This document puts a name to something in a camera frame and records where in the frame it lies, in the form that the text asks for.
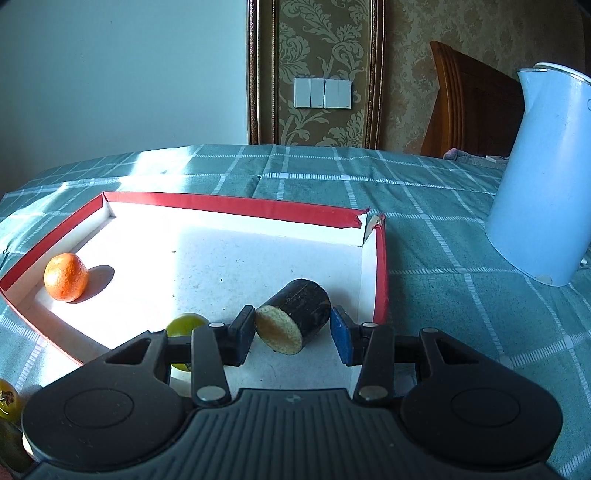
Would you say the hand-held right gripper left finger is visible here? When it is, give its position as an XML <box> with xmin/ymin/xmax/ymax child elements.
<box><xmin>105</xmin><ymin>305</ymin><xmax>257</xmax><ymax>408</ymax></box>

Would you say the yellow fruit with brown calyx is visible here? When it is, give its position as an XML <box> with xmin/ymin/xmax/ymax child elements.
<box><xmin>0</xmin><ymin>378</ymin><xmax>23</xmax><ymax>422</ymax></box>

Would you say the teal checked blanket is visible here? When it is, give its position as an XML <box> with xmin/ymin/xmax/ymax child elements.
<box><xmin>0</xmin><ymin>144</ymin><xmax>591</xmax><ymax>480</ymax></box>

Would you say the pinkish crumpled cloth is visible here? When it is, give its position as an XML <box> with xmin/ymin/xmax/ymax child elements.
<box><xmin>443</xmin><ymin>148</ymin><xmax>509</xmax><ymax>163</ymax></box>

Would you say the red cardboard box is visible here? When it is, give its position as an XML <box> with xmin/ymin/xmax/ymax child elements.
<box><xmin>0</xmin><ymin>191</ymin><xmax>391</xmax><ymax>395</ymax></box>

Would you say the ornate framed wallpaper panel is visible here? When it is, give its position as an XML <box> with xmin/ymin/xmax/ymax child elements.
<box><xmin>247</xmin><ymin>0</ymin><xmax>386</xmax><ymax>149</ymax></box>

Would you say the white light switch plate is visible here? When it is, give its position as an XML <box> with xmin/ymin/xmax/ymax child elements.
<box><xmin>324</xmin><ymin>78</ymin><xmax>352</xmax><ymax>109</ymax></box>
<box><xmin>294</xmin><ymin>77</ymin><xmax>325</xmax><ymax>109</ymax></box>

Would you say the brown wooden headboard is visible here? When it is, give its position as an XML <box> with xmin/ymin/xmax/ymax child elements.
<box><xmin>420</xmin><ymin>41</ymin><xmax>527</xmax><ymax>160</ymax></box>

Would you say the orange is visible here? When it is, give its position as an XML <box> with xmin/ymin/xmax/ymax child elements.
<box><xmin>44</xmin><ymin>253</ymin><xmax>89</xmax><ymax>303</ymax></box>

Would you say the green cucumber piece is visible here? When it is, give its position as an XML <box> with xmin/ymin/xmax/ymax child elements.
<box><xmin>0</xmin><ymin>418</ymin><xmax>33</xmax><ymax>474</ymax></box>

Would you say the pale blue electric kettle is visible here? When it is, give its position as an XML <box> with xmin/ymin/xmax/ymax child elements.
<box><xmin>485</xmin><ymin>62</ymin><xmax>591</xmax><ymax>288</ymax></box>

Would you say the yellow-green round fruit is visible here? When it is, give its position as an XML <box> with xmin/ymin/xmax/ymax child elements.
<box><xmin>165</xmin><ymin>313</ymin><xmax>211</xmax><ymax>372</ymax></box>

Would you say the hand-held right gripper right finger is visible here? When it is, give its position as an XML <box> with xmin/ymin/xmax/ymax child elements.
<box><xmin>330</xmin><ymin>305</ymin><xmax>485</xmax><ymax>401</ymax></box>

